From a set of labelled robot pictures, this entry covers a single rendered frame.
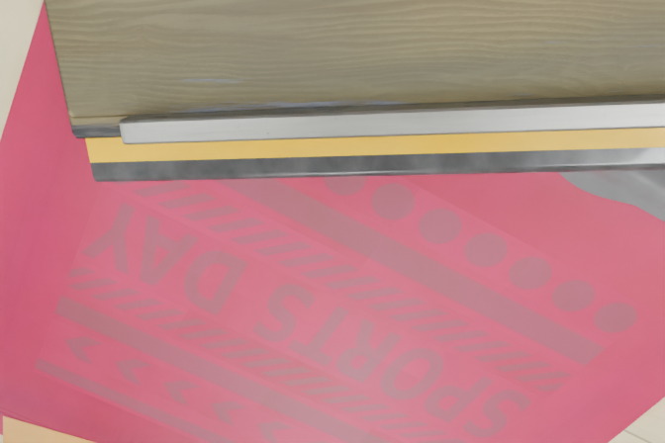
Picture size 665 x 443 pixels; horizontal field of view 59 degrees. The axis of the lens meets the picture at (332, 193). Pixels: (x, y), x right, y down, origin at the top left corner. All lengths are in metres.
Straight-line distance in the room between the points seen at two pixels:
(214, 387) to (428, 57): 0.28
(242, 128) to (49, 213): 0.17
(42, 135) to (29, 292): 0.12
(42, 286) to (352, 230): 0.20
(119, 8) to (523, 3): 0.16
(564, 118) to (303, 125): 0.10
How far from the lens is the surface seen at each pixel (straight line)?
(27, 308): 0.44
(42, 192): 0.37
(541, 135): 0.26
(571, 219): 0.33
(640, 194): 0.33
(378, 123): 0.23
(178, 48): 0.26
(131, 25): 0.27
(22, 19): 0.33
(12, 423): 0.54
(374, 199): 0.31
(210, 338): 0.40
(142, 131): 0.26
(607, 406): 0.43
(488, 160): 0.26
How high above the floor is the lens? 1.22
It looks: 58 degrees down
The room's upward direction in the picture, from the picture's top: 168 degrees counter-clockwise
